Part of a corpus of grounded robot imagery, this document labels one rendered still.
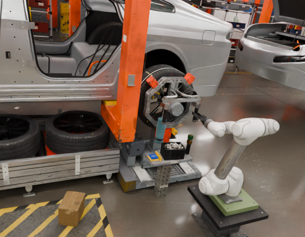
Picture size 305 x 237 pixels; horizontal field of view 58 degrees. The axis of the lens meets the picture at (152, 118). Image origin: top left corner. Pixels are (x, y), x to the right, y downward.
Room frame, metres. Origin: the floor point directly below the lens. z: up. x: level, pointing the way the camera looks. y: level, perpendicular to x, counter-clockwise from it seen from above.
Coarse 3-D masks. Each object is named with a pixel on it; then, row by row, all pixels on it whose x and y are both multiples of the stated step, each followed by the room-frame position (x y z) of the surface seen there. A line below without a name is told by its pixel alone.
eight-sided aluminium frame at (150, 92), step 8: (160, 80) 2.56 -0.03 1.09; (168, 80) 2.55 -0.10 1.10; (176, 80) 2.62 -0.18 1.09; (184, 80) 2.64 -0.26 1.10; (152, 88) 2.53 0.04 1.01; (144, 104) 2.51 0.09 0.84; (144, 112) 2.48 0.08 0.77; (184, 112) 2.72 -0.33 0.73; (152, 120) 2.50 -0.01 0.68; (176, 120) 2.69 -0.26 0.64
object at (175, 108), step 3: (171, 105) 2.48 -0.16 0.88; (174, 105) 2.45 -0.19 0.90; (177, 105) 2.45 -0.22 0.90; (180, 105) 2.47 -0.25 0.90; (171, 108) 2.45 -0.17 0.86; (174, 108) 2.44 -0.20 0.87; (177, 108) 2.46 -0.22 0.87; (180, 108) 2.47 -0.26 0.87; (183, 108) 2.49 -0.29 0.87; (171, 111) 2.45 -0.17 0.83; (174, 111) 2.44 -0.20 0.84; (177, 111) 2.46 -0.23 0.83; (180, 111) 2.48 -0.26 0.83; (174, 114) 2.45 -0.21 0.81; (177, 114) 2.46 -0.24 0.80
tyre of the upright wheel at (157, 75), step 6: (156, 66) 2.77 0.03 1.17; (162, 66) 2.77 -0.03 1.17; (168, 66) 2.81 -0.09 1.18; (144, 72) 2.73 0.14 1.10; (150, 72) 2.67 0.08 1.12; (156, 72) 2.62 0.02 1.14; (162, 72) 2.62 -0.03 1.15; (168, 72) 2.64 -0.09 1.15; (174, 72) 2.68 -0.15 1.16; (180, 72) 2.72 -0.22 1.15; (144, 78) 2.64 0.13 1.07; (156, 78) 2.59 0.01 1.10; (144, 84) 2.55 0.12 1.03; (144, 90) 2.54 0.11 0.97; (144, 96) 2.54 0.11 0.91; (138, 108) 2.52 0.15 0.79; (138, 114) 2.55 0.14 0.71; (144, 120) 2.56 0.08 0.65; (150, 126) 2.60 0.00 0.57
